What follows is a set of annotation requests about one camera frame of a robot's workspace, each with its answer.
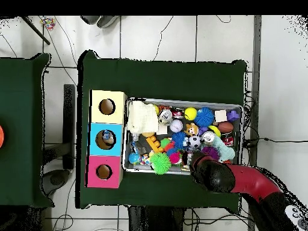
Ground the crushed clear plastic bottle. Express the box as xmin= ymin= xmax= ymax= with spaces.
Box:
xmin=101 ymin=131 xmax=114 ymax=144

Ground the wooden box with three holes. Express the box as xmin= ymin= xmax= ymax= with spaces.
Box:
xmin=85 ymin=89 xmax=128 ymax=189

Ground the cream waffle cloth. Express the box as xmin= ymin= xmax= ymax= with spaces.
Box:
xmin=126 ymin=100 xmax=159 ymax=134

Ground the opened silver drink can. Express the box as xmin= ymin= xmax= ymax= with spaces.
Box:
xmin=158 ymin=109 xmax=173 ymax=124

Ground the white baseball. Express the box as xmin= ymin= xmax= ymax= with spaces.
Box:
xmin=170 ymin=119 xmax=184 ymax=133

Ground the green spiky rubber ball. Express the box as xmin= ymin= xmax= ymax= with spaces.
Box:
xmin=149 ymin=152 xmax=172 ymax=175

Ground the orange plush toy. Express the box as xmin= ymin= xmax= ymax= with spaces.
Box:
xmin=183 ymin=123 xmax=200 ymax=137

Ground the blue spiky ball with eyes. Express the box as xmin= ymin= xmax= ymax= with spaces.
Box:
xmin=193 ymin=106 xmax=215 ymax=128

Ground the purple spiky rubber ball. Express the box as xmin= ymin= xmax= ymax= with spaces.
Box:
xmin=201 ymin=146 xmax=220 ymax=161

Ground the plain wooden block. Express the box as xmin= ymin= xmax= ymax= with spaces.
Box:
xmin=214 ymin=109 xmax=228 ymax=123

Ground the brown toy football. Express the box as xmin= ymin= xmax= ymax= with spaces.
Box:
xmin=218 ymin=121 xmax=235 ymax=134

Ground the mint knitted cloth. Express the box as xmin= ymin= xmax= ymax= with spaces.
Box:
xmin=211 ymin=135 xmax=236 ymax=162

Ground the black upright panel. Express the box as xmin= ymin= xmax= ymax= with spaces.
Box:
xmin=63 ymin=84 xmax=76 ymax=170

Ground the person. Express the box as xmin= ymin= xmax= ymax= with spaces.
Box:
xmin=80 ymin=15 xmax=120 ymax=29

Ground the side table with green cloth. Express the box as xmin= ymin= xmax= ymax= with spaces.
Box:
xmin=0 ymin=53 xmax=54 ymax=208

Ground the bag of colourful beads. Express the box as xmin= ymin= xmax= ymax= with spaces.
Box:
xmin=39 ymin=16 xmax=57 ymax=31

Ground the black rod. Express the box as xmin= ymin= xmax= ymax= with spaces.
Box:
xmin=20 ymin=16 xmax=51 ymax=46

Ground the shallow wire mesh bin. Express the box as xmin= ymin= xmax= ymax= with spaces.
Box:
xmin=122 ymin=97 xmax=244 ymax=178

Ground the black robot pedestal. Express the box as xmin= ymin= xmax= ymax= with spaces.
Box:
xmin=127 ymin=205 xmax=188 ymax=231

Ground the black cable with plug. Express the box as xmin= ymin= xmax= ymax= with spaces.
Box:
xmin=242 ymin=137 xmax=308 ymax=148

